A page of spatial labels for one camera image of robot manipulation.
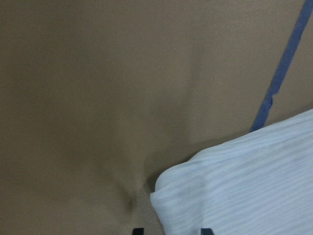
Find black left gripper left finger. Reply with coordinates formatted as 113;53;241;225
132;228;144;235

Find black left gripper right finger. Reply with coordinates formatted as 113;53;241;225
201;228;213;235

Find light blue button shirt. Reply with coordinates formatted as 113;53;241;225
150;110;313;235

